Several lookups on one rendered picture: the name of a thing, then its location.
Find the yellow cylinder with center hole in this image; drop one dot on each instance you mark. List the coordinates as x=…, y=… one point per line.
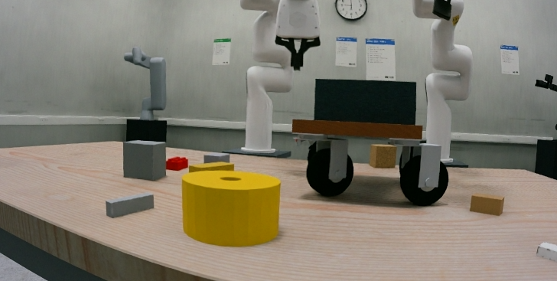
x=219, y=209

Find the yellow flat bar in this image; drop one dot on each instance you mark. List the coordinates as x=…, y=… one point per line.
x=216, y=166

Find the tan cardboard box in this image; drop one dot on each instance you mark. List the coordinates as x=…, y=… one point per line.
x=383, y=156

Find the red toy brick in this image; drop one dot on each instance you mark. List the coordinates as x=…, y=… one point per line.
x=176, y=163

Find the small brown wooden block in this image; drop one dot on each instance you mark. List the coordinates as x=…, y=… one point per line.
x=487, y=204

